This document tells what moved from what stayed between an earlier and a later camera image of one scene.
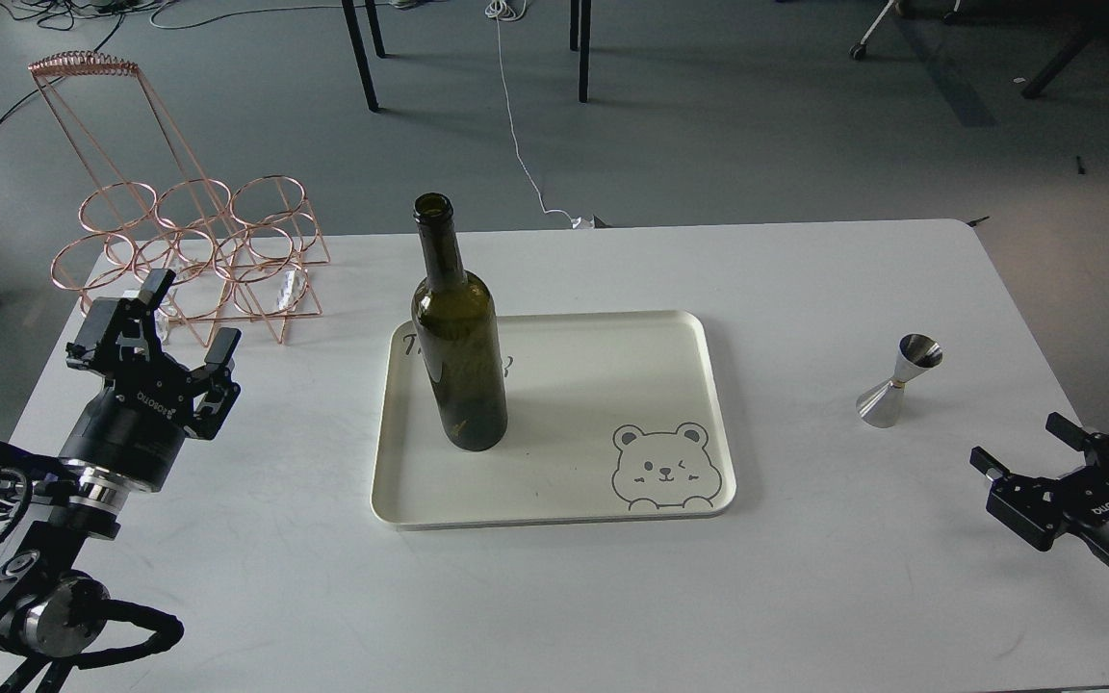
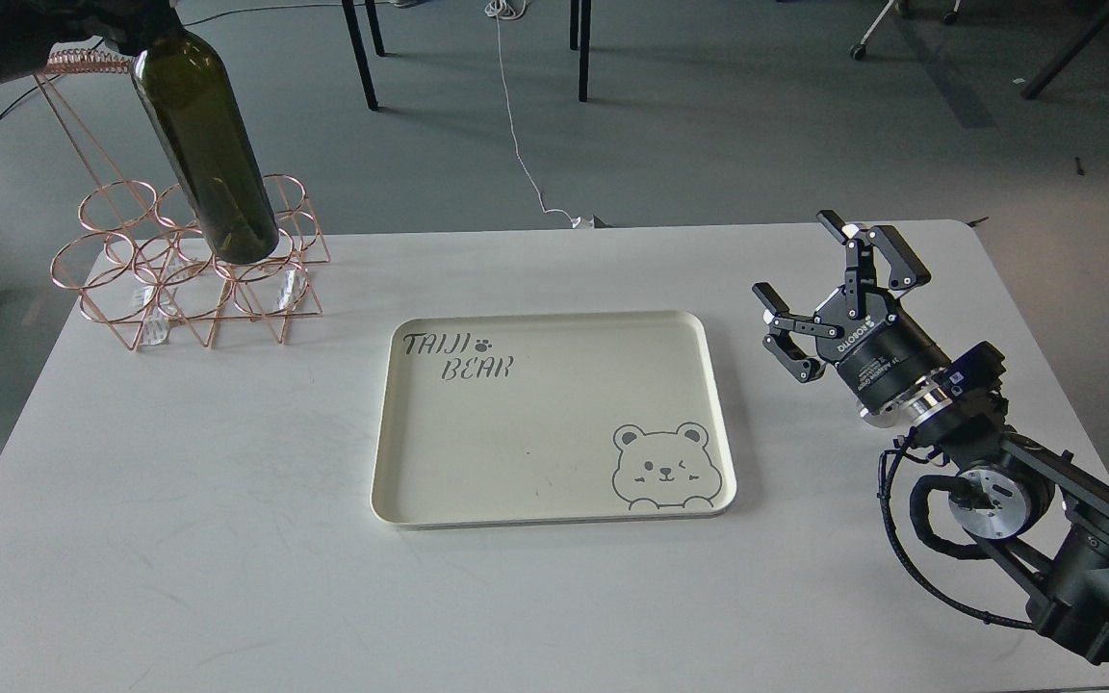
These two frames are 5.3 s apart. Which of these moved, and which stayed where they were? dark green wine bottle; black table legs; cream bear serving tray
Moved: dark green wine bottle
Stayed: black table legs; cream bear serving tray
